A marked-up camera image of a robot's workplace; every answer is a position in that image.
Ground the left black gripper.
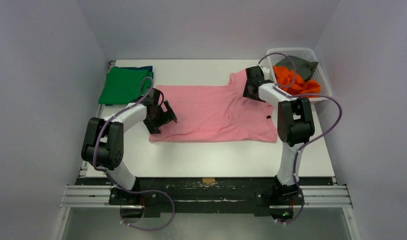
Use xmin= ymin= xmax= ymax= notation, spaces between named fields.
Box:
xmin=143 ymin=100 xmax=176 ymax=134

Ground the pink t-shirt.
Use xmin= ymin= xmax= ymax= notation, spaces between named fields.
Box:
xmin=149 ymin=70 xmax=278 ymax=143

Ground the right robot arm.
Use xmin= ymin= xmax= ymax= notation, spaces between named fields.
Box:
xmin=243 ymin=66 xmax=315 ymax=204

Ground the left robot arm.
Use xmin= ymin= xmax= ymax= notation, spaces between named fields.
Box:
xmin=80 ymin=88 xmax=177 ymax=205

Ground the white plastic basket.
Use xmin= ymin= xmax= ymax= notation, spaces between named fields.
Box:
xmin=265 ymin=47 xmax=332 ymax=104

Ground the orange t-shirt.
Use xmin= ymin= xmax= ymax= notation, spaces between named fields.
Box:
xmin=272 ymin=66 xmax=321 ymax=95

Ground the dark grey t-shirt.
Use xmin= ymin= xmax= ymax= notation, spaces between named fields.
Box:
xmin=274 ymin=55 xmax=319 ymax=83

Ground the green folded t-shirt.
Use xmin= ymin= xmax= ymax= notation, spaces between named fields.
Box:
xmin=98 ymin=66 xmax=154 ymax=106

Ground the dark blue folded t-shirt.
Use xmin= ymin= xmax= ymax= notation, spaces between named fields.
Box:
xmin=123 ymin=65 xmax=153 ymax=73

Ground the brown tape piece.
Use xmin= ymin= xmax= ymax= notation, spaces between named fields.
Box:
xmin=201 ymin=177 xmax=216 ymax=186

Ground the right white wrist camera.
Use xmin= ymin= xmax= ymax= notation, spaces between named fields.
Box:
xmin=260 ymin=66 xmax=273 ymax=81

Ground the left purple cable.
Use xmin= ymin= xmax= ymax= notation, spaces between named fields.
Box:
xmin=92 ymin=76 xmax=177 ymax=233

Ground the black mounting base rail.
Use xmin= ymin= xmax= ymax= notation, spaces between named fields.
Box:
xmin=74 ymin=177 xmax=334 ymax=219

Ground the aluminium frame rail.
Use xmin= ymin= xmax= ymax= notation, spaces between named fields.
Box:
xmin=60 ymin=185 xmax=353 ymax=208

